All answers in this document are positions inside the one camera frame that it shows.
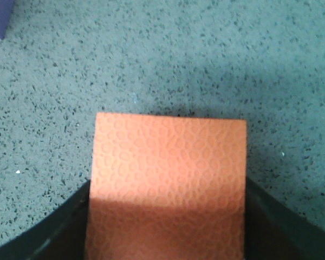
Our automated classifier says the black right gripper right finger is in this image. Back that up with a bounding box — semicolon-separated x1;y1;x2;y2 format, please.
244;178;325;259

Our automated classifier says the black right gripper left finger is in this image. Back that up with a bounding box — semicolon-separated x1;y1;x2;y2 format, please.
0;180;90;259

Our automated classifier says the orange foam cube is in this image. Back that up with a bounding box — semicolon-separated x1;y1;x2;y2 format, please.
85;113;247;259

